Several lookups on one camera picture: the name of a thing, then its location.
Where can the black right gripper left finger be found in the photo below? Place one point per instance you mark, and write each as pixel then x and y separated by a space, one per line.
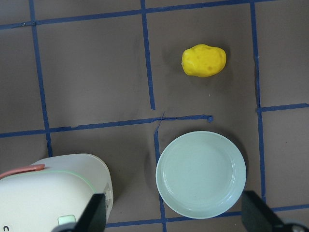
pixel 93 218

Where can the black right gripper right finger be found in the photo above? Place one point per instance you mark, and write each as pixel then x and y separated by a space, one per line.
pixel 256 216

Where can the white rice cooker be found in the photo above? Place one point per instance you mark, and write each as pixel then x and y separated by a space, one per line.
pixel 52 192

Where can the pale green plate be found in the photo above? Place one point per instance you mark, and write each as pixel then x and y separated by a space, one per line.
pixel 200 175

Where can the yellow toy potato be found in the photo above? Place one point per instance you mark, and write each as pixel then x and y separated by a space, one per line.
pixel 203 61

